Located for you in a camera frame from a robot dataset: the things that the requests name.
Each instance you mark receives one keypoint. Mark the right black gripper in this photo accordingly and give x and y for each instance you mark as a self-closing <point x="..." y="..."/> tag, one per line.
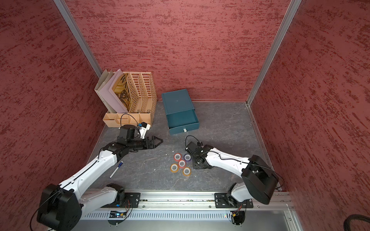
<point x="195" y="165"/>

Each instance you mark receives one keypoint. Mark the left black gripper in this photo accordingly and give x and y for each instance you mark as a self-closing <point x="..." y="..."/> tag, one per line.
<point x="152" y="142"/>

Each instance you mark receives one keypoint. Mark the purple tape roll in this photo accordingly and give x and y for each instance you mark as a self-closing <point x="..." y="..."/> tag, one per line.
<point x="187" y="157"/>

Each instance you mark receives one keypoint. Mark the teal drawer cabinet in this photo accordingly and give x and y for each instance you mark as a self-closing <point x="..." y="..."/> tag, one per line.
<point x="180" y="112"/>

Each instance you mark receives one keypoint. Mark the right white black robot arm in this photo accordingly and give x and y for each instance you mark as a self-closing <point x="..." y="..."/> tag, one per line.
<point x="259" y="180"/>

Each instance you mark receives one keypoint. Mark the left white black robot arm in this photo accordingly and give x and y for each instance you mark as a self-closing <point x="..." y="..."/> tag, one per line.
<point x="63" y="205"/>

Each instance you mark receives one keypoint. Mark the orange tape roll lower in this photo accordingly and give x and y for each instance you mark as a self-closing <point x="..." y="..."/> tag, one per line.
<point x="186" y="171"/>

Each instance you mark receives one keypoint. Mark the blue white marker pen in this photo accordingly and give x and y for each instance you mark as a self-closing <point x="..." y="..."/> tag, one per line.
<point x="116" y="169"/>

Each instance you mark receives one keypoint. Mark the beige plastic file organizer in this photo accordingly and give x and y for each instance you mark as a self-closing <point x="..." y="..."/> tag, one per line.
<point x="143" y="102"/>

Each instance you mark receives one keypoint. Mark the yellow patterned book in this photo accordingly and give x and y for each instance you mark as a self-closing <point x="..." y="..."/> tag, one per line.
<point x="121" y="90"/>

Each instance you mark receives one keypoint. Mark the pink folder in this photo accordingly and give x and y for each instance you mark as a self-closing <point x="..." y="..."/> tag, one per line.
<point x="109" y="95"/>

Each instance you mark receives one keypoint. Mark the beige folder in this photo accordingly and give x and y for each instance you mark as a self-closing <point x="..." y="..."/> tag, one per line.
<point x="103" y="80"/>

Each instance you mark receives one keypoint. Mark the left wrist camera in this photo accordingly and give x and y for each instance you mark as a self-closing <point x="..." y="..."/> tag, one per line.
<point x="143" y="128"/>

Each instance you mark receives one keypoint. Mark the aluminium front rail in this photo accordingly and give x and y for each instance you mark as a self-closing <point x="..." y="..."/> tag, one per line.
<point x="202" y="200"/>

